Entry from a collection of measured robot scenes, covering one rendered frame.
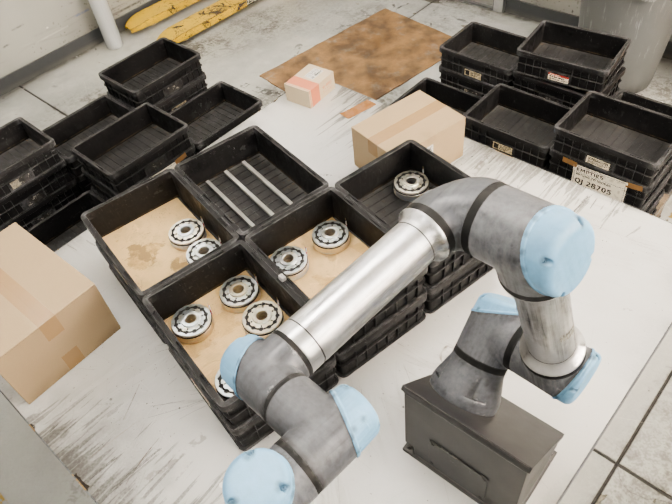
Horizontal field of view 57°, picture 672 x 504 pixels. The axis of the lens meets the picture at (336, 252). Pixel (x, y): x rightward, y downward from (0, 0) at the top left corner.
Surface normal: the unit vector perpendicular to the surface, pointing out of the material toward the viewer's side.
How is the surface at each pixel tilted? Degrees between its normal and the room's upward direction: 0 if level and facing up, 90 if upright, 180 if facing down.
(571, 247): 78
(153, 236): 0
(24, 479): 0
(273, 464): 1
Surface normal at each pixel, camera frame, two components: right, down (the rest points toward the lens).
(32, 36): 0.75, 0.44
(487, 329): -0.63, -0.09
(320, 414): -0.14, -0.76
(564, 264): 0.62, 0.34
